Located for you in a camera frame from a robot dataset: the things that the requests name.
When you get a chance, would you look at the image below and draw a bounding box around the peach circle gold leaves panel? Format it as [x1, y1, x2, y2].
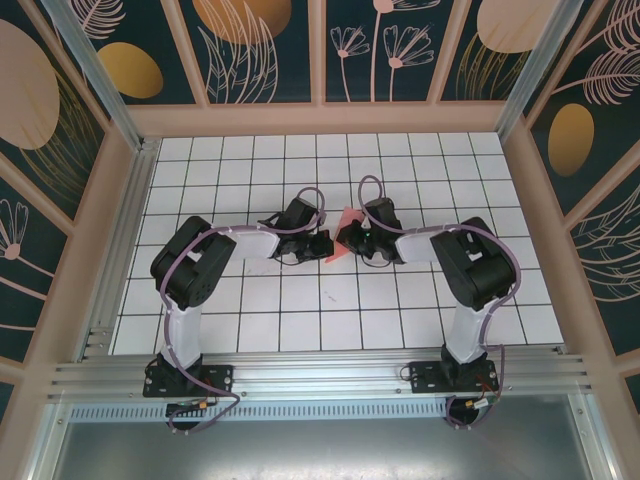
[438, 0, 544, 104]

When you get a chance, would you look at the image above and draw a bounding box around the long aluminium base rail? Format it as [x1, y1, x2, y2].
[47, 349, 597, 402]

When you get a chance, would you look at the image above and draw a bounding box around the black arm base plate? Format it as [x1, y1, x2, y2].
[408, 359, 500, 396]
[143, 363, 236, 399]

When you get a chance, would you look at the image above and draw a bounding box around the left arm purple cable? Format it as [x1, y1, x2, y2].
[158, 187, 329, 435]

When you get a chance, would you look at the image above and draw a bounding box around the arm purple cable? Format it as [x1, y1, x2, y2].
[358, 174, 521, 432]
[158, 187, 329, 435]

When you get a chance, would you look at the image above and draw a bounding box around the slotted metal cable strip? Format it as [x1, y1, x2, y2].
[69, 403, 576, 422]

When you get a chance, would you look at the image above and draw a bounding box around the aluminium side rail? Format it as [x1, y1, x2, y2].
[74, 138, 162, 362]

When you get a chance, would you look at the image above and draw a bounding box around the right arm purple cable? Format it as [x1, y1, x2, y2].
[358, 174, 521, 432]

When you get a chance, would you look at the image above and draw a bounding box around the pink flowers wall panel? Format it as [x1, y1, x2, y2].
[324, 0, 454, 105]

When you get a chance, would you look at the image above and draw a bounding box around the orange circle leaves wall panel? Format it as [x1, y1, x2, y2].
[177, 0, 321, 106]

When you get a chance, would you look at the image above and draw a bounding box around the aluminium corner post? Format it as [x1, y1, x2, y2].
[39, 0, 146, 151]
[494, 0, 576, 144]

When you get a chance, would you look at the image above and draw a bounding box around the pink leaf outlines wall panel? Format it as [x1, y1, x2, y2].
[567, 172, 640, 359]

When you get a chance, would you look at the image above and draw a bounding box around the golden oval feather wall panel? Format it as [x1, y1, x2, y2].
[522, 0, 640, 219]

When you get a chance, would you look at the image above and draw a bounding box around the single flower outline wall panel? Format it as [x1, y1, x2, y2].
[0, 164, 71, 364]

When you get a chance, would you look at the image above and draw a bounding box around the large peach circle wall panel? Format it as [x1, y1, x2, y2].
[0, 0, 111, 226]

